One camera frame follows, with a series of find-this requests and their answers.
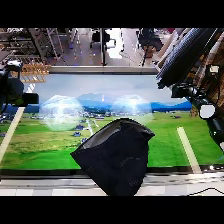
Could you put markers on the dark checked garment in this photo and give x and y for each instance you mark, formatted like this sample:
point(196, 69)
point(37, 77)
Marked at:
point(186, 53)

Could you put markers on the dark blue jeans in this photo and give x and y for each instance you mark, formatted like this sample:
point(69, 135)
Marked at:
point(116, 163)

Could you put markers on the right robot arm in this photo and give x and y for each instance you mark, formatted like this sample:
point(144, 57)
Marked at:
point(200, 100)

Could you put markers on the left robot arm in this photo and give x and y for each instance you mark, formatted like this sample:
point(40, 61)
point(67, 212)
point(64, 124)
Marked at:
point(11, 90)

